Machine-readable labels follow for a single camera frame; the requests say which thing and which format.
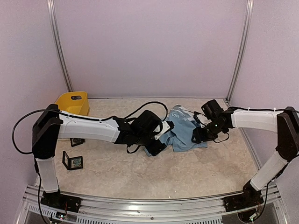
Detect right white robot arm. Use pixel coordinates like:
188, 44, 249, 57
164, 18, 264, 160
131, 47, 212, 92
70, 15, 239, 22
191, 99, 299, 207

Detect light blue printed t-shirt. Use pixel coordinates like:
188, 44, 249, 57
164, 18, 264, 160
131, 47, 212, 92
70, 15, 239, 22
142, 104, 208, 157

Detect right aluminium corner post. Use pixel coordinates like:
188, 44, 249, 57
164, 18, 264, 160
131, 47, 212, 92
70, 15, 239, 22
226, 0, 254, 103

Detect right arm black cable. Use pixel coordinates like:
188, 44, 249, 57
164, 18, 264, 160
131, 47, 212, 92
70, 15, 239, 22
214, 106, 295, 144

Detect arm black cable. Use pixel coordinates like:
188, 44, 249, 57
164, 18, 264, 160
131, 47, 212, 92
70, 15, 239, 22
214, 106, 295, 144
12, 100, 169, 155

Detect aluminium corner post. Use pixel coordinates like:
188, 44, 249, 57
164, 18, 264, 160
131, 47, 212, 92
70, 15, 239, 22
46, 0, 73, 92
226, 0, 254, 103

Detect near black brooch box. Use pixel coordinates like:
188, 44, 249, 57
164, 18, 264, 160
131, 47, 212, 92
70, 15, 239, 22
62, 151, 83, 171

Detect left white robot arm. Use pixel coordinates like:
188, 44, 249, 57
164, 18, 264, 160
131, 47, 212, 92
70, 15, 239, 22
32, 104, 174, 208

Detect aluminium front frame rail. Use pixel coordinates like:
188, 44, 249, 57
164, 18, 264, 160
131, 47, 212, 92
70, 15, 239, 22
13, 185, 290, 224

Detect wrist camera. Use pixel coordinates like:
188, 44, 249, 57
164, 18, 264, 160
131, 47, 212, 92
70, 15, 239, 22
154, 121, 171, 140
193, 112, 211, 128

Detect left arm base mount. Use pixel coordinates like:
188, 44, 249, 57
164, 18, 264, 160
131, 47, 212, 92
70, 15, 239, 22
41, 191, 82, 213

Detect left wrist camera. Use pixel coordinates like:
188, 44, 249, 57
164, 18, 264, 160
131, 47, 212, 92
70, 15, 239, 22
154, 121, 171, 140

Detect left aluminium corner post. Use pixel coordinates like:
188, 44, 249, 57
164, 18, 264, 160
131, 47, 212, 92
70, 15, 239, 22
46, 0, 73, 92

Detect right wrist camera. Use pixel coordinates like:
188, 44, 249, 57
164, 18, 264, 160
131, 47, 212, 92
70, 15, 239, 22
193, 112, 211, 128

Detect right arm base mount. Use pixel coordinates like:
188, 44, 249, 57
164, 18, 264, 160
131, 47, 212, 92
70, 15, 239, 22
223, 181, 264, 224

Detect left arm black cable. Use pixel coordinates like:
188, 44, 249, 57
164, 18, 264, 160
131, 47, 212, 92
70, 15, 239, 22
12, 100, 169, 155

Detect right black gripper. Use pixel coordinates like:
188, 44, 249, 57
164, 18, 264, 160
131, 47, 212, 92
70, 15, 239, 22
192, 120, 225, 143

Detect yellow plastic basket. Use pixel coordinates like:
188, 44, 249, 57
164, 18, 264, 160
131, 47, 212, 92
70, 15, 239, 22
55, 91, 89, 116

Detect far black brooch box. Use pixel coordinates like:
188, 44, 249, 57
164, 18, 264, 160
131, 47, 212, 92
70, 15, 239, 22
70, 138, 85, 147

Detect black brooch box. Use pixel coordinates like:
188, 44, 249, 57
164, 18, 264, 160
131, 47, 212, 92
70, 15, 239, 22
70, 138, 85, 147
62, 151, 83, 171

